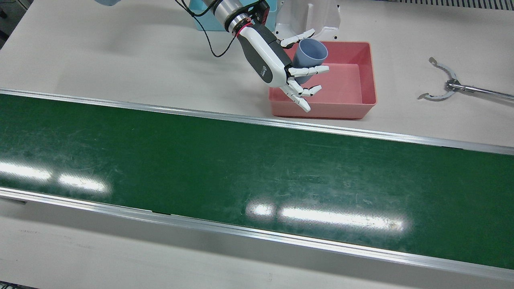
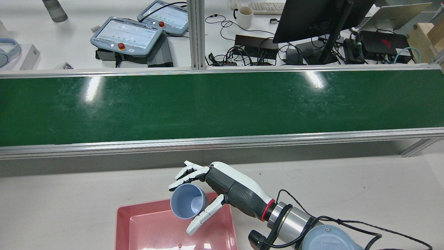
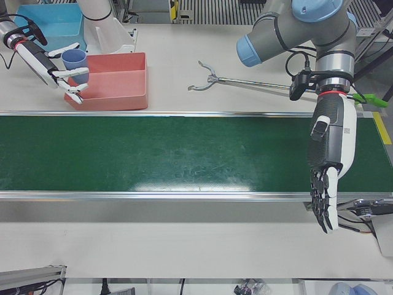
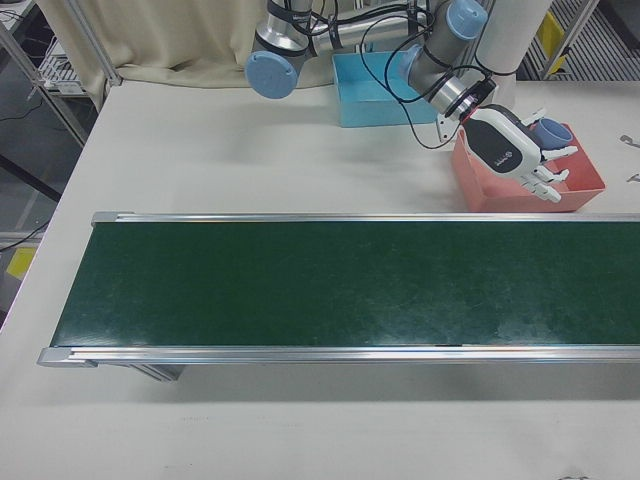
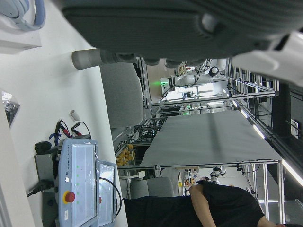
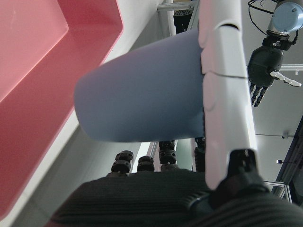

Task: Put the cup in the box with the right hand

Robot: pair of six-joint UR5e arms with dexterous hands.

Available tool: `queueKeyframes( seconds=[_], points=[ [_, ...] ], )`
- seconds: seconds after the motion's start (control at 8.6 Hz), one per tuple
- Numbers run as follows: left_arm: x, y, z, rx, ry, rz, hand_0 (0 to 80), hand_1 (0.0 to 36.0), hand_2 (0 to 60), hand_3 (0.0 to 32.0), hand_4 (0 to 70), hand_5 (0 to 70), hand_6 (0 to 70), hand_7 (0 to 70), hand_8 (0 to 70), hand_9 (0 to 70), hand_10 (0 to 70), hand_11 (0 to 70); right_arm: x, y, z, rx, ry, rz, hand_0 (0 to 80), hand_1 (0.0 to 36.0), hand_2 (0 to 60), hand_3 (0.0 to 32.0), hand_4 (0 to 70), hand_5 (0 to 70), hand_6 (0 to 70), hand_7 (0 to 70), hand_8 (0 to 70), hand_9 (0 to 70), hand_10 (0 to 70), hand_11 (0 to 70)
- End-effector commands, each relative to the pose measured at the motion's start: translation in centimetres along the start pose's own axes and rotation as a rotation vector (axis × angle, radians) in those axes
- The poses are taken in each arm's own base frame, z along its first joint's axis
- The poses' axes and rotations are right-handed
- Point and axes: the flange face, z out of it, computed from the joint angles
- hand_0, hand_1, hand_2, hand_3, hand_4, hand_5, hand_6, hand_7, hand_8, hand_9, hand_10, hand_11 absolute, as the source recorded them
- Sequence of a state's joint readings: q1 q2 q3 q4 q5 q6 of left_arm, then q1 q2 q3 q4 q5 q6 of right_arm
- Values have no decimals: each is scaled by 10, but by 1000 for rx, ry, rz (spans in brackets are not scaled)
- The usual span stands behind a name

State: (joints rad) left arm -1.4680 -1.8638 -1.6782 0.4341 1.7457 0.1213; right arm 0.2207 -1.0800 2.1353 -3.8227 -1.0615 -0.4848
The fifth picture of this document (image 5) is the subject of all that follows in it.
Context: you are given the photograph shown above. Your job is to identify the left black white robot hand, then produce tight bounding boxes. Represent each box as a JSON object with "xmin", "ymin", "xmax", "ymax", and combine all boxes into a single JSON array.
[{"xmin": 62, "ymin": 0, "xmax": 303, "ymax": 84}]

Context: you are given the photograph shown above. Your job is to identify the white cardboard box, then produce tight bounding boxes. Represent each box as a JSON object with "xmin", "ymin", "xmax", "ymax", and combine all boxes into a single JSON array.
[{"xmin": 0, "ymin": 9, "xmax": 42, "ymax": 49}]

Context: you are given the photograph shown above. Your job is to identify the grey metal electronics box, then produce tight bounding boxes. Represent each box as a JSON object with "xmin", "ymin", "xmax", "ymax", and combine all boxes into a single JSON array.
[{"xmin": 34, "ymin": 152, "xmax": 60, "ymax": 227}]

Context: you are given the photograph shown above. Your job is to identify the grey office chair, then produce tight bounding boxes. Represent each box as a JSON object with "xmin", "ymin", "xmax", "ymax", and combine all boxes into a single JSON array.
[
  {"xmin": 130, "ymin": 176, "xmax": 175, "ymax": 199},
  {"xmin": 99, "ymin": 62, "xmax": 144, "ymax": 130}
]

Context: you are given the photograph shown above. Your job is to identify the light blue headphones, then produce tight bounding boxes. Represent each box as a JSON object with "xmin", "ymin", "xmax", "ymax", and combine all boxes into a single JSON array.
[{"xmin": 0, "ymin": 0, "xmax": 46, "ymax": 31}]

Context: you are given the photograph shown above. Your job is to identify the yellow objects pile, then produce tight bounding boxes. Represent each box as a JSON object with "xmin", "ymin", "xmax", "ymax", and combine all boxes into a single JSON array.
[{"xmin": 116, "ymin": 143, "xmax": 136, "ymax": 166}]

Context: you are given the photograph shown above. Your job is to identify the red black clip leads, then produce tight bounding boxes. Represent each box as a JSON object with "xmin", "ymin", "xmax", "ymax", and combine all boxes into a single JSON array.
[{"xmin": 49, "ymin": 119, "xmax": 92, "ymax": 142}]

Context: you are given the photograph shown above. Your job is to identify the robot teach pendant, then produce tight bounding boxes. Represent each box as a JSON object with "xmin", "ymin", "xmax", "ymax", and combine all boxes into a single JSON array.
[
  {"xmin": 96, "ymin": 160, "xmax": 117, "ymax": 227},
  {"xmin": 54, "ymin": 138, "xmax": 99, "ymax": 227}
]

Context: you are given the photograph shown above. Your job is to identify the plastic bag of screws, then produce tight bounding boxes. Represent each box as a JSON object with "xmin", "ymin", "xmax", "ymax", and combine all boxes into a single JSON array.
[{"xmin": 0, "ymin": 91, "xmax": 21, "ymax": 128}]

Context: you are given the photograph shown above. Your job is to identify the person in black shirt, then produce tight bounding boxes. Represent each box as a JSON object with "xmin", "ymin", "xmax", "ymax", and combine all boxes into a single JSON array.
[{"xmin": 122, "ymin": 179, "xmax": 303, "ymax": 227}]

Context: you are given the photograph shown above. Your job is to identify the aluminium frame structure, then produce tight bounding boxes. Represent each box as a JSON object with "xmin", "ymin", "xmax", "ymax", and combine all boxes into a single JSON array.
[{"xmin": 150, "ymin": 56, "xmax": 287, "ymax": 227}]

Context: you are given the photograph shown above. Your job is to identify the black pendant cable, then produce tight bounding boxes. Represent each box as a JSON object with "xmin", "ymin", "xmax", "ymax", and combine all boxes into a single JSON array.
[{"xmin": 99, "ymin": 176, "xmax": 123, "ymax": 216}]

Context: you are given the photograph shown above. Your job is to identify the black power cable plug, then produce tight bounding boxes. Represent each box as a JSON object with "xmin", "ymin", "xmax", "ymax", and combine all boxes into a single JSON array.
[{"xmin": 26, "ymin": 179, "xmax": 55, "ymax": 197}]

